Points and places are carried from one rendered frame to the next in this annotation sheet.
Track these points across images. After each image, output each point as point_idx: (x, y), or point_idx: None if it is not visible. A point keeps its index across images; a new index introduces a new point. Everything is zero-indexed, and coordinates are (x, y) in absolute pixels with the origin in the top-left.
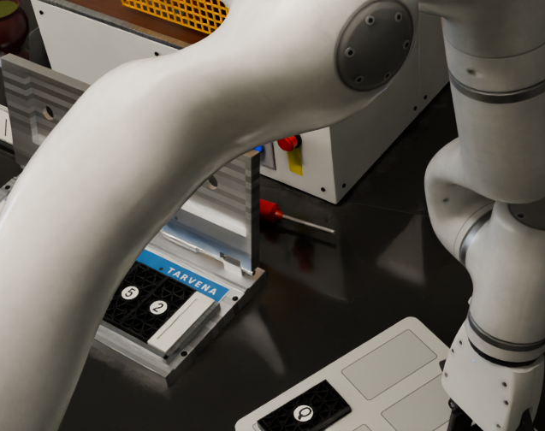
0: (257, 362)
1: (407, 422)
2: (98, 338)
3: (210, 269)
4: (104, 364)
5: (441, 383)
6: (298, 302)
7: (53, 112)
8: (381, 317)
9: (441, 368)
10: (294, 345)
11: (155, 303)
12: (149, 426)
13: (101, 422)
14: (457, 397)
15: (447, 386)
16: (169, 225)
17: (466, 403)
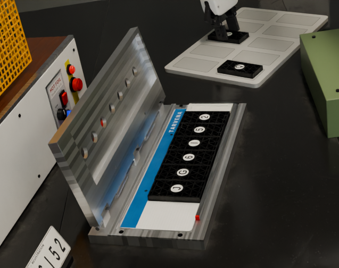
0: (213, 96)
1: (223, 52)
2: (236, 131)
3: (164, 118)
4: (246, 135)
5: (220, 13)
6: (168, 99)
7: (85, 146)
8: (166, 78)
9: (208, 20)
10: (196, 91)
11: (201, 118)
12: (273, 108)
13: (282, 121)
14: (225, 7)
15: (221, 10)
16: (146, 123)
17: (227, 3)
